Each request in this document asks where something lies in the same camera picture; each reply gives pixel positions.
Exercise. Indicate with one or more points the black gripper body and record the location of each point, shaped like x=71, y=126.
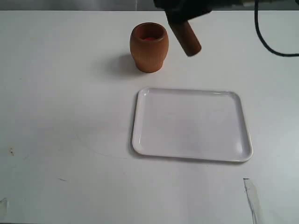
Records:
x=181, y=11

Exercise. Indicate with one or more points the dark wooden pestle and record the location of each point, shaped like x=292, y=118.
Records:
x=186, y=37

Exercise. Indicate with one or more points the dark red rounded object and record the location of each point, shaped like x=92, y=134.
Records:
x=149, y=39

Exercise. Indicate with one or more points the wooden mortar cup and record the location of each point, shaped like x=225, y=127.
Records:
x=149, y=56

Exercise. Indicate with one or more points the white rectangular plastic tray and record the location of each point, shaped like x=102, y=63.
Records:
x=191, y=124

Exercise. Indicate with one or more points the clear tape strip right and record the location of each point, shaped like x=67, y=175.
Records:
x=253, y=201

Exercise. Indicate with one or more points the clear tape piece left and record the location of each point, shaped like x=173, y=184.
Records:
x=3, y=207

